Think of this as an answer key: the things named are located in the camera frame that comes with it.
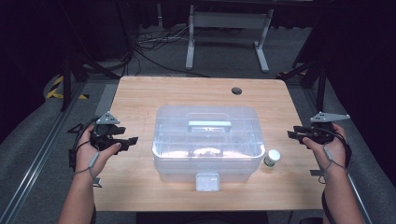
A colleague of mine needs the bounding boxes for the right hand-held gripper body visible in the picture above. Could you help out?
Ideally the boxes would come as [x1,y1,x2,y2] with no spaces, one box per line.
[306,111,351,146]

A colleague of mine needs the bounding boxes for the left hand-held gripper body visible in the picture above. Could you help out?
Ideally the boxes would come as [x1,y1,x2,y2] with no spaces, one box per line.
[90,111,132,153]

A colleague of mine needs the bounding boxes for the small white green bottle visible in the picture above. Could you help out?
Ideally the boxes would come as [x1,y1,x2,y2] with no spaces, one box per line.
[262,148,282,168]

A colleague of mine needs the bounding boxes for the clear plastic storage box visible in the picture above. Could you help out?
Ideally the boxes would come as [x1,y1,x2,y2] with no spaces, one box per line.
[151,105,267,192]

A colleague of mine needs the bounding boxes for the person's right hand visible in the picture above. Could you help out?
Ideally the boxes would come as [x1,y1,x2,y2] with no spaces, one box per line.
[302,122,348,182]

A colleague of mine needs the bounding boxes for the person's left hand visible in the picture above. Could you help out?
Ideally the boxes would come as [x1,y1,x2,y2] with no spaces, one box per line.
[74,124,122,181]

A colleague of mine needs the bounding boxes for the black tripod stand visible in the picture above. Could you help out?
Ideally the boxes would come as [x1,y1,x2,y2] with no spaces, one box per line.
[59,51,123,113]
[276,58,329,114]

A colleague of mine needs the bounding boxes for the yellow black hazard tape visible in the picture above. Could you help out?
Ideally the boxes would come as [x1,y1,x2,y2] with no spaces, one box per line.
[45,75,91,101]

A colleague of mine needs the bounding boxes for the grey metal stand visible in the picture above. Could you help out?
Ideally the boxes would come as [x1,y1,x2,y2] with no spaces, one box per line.
[185,4,276,75]

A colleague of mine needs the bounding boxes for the grey wrist cord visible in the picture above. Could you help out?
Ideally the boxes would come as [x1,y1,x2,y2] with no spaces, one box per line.
[309,145,348,185]
[74,150,103,189]

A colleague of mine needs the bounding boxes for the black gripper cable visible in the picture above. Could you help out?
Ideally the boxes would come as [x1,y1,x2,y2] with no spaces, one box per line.
[67,117,101,173]
[321,126,353,171]

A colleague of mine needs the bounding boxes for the aluminium floor rail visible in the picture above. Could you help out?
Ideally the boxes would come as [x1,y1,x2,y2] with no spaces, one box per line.
[302,87,375,224]
[0,81,86,224]

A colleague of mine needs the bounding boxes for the black floor cables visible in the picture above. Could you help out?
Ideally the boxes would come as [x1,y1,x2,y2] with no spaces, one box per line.
[133,23,210,78]

